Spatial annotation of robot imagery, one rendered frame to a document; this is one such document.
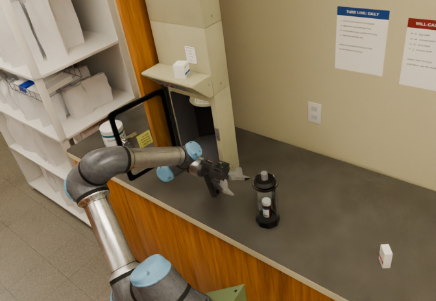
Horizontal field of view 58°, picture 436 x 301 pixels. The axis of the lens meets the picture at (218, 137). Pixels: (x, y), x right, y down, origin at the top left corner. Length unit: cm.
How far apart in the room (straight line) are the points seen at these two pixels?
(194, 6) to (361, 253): 115
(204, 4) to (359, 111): 85
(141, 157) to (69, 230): 210
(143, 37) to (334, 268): 126
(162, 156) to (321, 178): 84
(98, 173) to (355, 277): 98
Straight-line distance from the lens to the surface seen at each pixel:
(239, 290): 122
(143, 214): 228
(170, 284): 123
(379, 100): 186
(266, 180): 159
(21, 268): 337
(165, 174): 164
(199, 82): 164
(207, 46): 164
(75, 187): 142
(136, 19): 186
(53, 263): 327
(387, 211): 185
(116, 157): 134
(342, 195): 189
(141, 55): 189
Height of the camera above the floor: 223
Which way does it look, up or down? 34 degrees down
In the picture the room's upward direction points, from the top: 9 degrees counter-clockwise
